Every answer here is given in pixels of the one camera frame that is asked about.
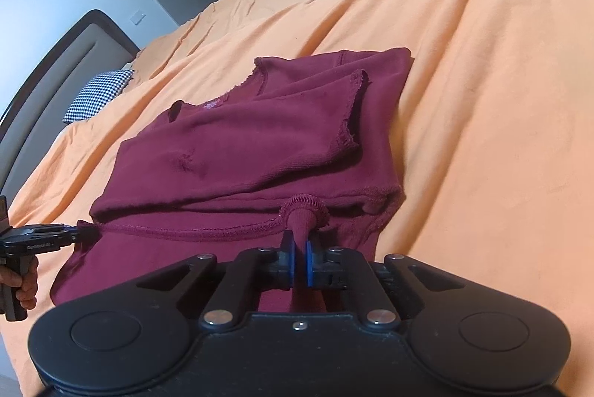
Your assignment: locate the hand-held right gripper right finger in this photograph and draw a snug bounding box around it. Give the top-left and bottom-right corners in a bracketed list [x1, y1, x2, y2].
[305, 239, 466, 328]

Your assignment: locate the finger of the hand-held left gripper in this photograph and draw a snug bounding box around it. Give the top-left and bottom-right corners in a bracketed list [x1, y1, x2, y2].
[72, 221, 100, 242]

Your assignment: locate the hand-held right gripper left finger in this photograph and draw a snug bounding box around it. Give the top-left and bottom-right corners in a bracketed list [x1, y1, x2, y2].
[134, 234, 297, 328]

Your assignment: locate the maroon long-sleeve shirt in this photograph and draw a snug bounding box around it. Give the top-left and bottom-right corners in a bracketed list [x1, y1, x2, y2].
[50, 47, 414, 314]

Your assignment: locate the person's left hand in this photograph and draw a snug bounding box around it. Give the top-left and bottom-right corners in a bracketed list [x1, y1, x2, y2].
[0, 260, 40, 311]

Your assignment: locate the black-white houndstooth pillow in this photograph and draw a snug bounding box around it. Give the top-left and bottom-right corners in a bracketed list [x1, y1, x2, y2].
[62, 70, 135, 125]

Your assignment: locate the grey padded bed headboard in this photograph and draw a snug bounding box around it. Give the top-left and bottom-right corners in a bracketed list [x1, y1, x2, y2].
[0, 10, 141, 196]

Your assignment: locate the orange blanket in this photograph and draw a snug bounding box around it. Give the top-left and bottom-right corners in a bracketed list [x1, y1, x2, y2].
[0, 0, 594, 393]

